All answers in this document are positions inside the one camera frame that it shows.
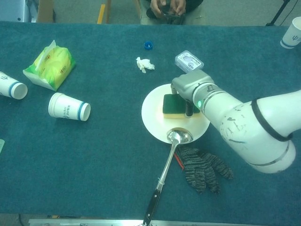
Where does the white round plate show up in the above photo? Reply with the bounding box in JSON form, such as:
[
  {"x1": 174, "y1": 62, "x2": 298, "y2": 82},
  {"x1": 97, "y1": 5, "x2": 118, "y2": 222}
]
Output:
[{"x1": 141, "y1": 83, "x2": 211, "y2": 144}]

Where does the green yellow tissue pack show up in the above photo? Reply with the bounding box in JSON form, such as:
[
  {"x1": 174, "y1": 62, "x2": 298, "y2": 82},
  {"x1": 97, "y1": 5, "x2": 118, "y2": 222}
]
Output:
[{"x1": 23, "y1": 39, "x2": 77, "y2": 92}]

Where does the crumpled white tissue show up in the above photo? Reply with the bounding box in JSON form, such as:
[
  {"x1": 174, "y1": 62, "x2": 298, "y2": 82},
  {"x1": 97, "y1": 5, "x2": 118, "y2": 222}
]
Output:
[{"x1": 135, "y1": 56, "x2": 156, "y2": 74}]

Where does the black tripod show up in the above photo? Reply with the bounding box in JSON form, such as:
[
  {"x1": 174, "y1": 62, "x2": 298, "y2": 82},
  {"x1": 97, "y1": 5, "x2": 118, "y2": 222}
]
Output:
[{"x1": 266, "y1": 0, "x2": 291, "y2": 26}]

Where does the clear plastic box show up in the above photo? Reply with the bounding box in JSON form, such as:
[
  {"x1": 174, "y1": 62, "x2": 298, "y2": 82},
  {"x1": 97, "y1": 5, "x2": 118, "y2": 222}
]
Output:
[{"x1": 174, "y1": 49, "x2": 205, "y2": 74}]

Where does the green and yellow sponge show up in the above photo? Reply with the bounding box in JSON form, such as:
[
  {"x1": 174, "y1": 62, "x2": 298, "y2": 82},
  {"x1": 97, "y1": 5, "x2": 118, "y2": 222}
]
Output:
[{"x1": 162, "y1": 93, "x2": 202, "y2": 120}]

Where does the teal carpet table cover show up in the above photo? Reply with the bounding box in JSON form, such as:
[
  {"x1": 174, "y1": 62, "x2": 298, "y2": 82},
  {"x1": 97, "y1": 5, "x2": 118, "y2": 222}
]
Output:
[{"x1": 0, "y1": 20, "x2": 301, "y2": 222}]

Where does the grey knit work glove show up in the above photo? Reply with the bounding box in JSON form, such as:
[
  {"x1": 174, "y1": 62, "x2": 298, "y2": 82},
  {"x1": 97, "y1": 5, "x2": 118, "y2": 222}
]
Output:
[{"x1": 174, "y1": 145, "x2": 234, "y2": 196}]

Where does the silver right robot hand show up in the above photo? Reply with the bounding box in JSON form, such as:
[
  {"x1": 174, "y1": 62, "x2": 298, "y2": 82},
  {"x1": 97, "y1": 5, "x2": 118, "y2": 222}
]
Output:
[{"x1": 171, "y1": 69, "x2": 216, "y2": 118}]

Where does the grey blue cabinet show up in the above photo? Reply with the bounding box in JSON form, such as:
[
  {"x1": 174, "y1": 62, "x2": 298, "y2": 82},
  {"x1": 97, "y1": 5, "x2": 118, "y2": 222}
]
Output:
[{"x1": 0, "y1": 0, "x2": 38, "y2": 23}]

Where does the wooden chair leg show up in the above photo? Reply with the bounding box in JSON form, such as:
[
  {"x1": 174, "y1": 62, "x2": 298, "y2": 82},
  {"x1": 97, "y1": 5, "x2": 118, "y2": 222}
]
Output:
[{"x1": 134, "y1": 0, "x2": 143, "y2": 22}]

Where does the aluminium rail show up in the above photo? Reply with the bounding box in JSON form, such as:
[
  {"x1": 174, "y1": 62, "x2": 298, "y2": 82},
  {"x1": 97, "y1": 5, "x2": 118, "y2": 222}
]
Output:
[{"x1": 28, "y1": 218, "x2": 301, "y2": 226}]

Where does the white paper cup blue band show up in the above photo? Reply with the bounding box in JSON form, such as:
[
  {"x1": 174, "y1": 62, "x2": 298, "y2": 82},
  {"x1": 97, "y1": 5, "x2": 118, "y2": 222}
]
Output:
[
  {"x1": 0, "y1": 71, "x2": 28, "y2": 100},
  {"x1": 280, "y1": 16, "x2": 301, "y2": 49},
  {"x1": 48, "y1": 92, "x2": 91, "y2": 122}
]

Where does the steel ladle black handle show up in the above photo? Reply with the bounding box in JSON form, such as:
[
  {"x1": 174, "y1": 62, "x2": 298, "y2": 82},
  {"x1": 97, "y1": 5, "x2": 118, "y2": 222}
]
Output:
[{"x1": 142, "y1": 128, "x2": 194, "y2": 226}]

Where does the black phone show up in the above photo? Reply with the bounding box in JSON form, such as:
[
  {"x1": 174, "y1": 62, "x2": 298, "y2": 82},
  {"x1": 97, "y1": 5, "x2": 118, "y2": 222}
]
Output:
[{"x1": 162, "y1": 11, "x2": 182, "y2": 19}]

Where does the person seated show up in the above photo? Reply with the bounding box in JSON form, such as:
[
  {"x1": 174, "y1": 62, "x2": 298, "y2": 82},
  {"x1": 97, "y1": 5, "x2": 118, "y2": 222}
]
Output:
[{"x1": 145, "y1": 0, "x2": 203, "y2": 24}]

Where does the brown cardboard box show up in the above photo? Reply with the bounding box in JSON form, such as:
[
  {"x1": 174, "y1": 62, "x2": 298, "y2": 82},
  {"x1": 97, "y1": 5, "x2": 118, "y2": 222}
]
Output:
[{"x1": 36, "y1": 0, "x2": 56, "y2": 24}]

